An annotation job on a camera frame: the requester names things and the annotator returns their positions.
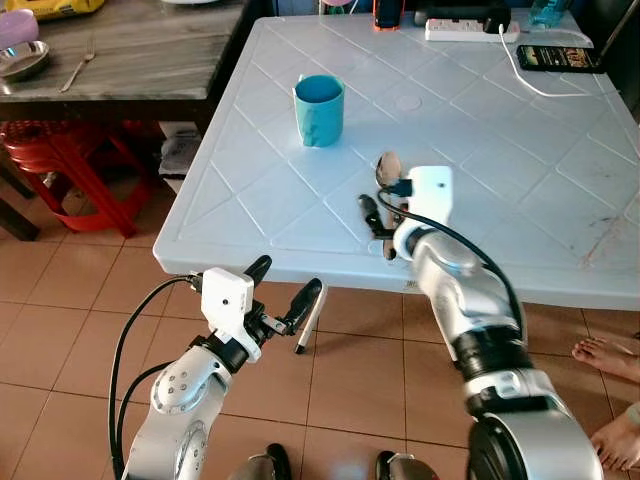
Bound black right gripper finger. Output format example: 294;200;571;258
358;195;386;242

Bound white table leg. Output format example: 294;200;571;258
294;285;329;356

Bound teal mug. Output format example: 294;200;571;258
292;74;346;149

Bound white plastic table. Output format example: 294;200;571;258
152;15;640;311

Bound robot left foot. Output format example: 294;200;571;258
228;443;293;480

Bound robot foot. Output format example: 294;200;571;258
375;450;441;480
228;443;293;480

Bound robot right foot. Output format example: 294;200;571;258
375;450;441;480

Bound red cased phone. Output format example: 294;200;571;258
373;0;406;31

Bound white power strip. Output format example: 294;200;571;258
425;18;521;43

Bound red plastic stool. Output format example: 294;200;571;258
0;120;166;239

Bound black plug adapter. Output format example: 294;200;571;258
483;5;513;34

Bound black smartphone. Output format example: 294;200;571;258
516;44;604;74

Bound dark wooden table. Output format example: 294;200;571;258
0;0;263;126

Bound bare human foot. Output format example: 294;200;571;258
590;405;640;473
572;337;640;386

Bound teal translucent container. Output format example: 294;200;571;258
530;0;571;29

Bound metal fork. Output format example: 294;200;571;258
60;38;99;94

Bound dark grey cabinet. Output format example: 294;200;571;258
575;0;640;111

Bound steel plate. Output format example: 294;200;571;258
0;40;51;83

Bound yellow kitchen wipes pack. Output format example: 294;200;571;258
0;0;106;21

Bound lilac plastic bowl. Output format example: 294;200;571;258
0;8;39;49

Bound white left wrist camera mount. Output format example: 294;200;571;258
200;267;263;363

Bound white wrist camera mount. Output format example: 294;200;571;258
405;165;454;233
200;267;263;363

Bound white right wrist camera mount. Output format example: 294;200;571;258
405;165;454;233

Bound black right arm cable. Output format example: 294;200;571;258
375;175;528;351

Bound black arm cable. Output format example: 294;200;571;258
375;175;528;351
108;275;206;476

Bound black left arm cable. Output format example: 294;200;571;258
108;275;206;476

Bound white charging cable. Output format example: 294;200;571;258
498;30;601;99

